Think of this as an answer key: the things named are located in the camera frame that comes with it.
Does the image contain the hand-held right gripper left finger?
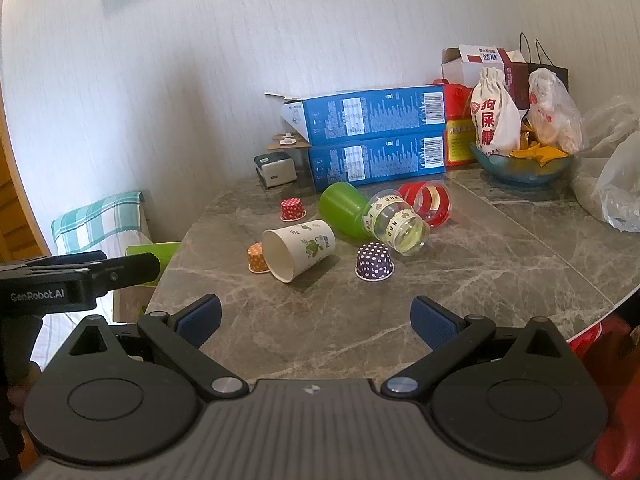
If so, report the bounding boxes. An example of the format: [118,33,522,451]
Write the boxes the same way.
[65,294,249,404]

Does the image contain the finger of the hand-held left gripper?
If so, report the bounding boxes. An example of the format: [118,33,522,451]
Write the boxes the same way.
[92,253,162,294]
[22,251,108,267]

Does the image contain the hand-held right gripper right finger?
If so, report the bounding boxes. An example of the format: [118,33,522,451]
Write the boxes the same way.
[380,296,576,404]

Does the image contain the orange dotted cupcake cup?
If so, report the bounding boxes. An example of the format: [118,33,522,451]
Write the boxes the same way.
[246,242,271,275]

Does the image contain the purple dotted cupcake cup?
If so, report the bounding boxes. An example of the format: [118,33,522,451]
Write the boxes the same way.
[355,242,396,281]

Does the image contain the clear plastic cup patterned band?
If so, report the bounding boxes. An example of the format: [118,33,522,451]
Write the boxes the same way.
[362,189,431,257]

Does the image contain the red transparent plastic cup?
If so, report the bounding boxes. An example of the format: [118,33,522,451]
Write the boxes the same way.
[397,180,454,226]

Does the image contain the white paper cup green print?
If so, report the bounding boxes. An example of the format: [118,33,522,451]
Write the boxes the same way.
[262,218,336,284]

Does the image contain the red dotted cupcake cup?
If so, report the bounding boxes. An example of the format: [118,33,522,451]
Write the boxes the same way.
[280,198,307,222]

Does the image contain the green plastic cup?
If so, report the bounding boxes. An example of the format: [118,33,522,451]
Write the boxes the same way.
[318,181,374,239]

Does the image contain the green box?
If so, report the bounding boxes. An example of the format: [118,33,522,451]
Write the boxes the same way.
[124,241,182,289]

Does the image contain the teal checked cloth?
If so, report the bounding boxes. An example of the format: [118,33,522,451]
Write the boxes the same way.
[51,190,146,254]

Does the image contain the wooden door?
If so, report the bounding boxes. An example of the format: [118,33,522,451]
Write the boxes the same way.
[0,137,51,262]

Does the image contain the small white black device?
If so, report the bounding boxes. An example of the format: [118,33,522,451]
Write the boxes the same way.
[253,152,297,190]

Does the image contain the blue carton closed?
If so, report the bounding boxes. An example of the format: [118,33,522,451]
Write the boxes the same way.
[307,135,447,192]

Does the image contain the blue glass bowl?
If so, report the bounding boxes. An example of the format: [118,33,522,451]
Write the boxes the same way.
[470,142,575,186]

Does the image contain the red printed box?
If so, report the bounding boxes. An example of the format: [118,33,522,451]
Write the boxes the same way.
[432,78,479,168]

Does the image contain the red plastic stool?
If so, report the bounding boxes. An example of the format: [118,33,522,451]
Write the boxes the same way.
[567,302,640,480]

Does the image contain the brown cardboard tray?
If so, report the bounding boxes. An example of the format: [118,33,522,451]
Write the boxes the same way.
[271,131,314,167]

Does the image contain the yellow snack packets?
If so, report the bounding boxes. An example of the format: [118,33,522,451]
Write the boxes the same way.
[510,129,572,169]

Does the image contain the blue carton open flap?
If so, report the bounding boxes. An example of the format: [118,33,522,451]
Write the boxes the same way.
[264,85,447,146]

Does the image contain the clear plastic bag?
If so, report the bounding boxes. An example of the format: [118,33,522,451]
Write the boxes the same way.
[581,95,640,162]
[571,132,640,234]

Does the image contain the white plastic bag red print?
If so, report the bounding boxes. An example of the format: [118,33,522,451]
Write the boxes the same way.
[527,67,585,155]

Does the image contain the dark red box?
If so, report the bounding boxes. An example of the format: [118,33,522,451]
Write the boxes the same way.
[502,50,531,111]

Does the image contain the white red open carton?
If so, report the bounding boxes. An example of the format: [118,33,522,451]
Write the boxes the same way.
[441,45,526,84]

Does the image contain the black paper bag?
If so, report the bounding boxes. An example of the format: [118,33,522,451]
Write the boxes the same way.
[519,32,570,94]

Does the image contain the white cloth drawstring bag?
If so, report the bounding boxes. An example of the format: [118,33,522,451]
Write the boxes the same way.
[469,67,524,157]

